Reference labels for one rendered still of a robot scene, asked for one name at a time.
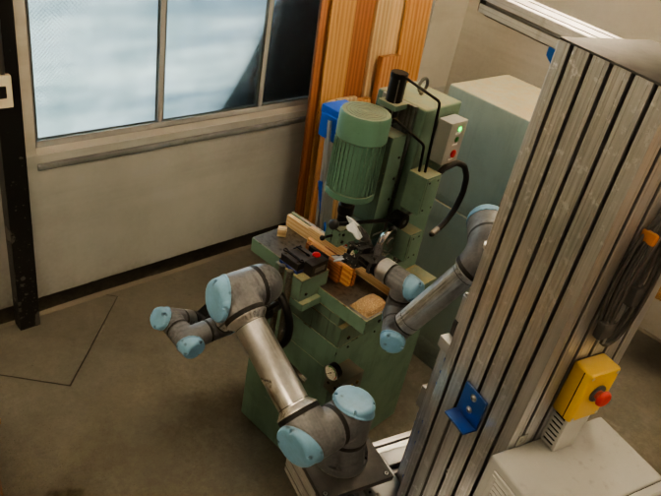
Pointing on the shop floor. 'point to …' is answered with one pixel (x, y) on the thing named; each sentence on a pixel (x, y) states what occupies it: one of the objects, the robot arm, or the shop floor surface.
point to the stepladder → (327, 160)
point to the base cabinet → (319, 356)
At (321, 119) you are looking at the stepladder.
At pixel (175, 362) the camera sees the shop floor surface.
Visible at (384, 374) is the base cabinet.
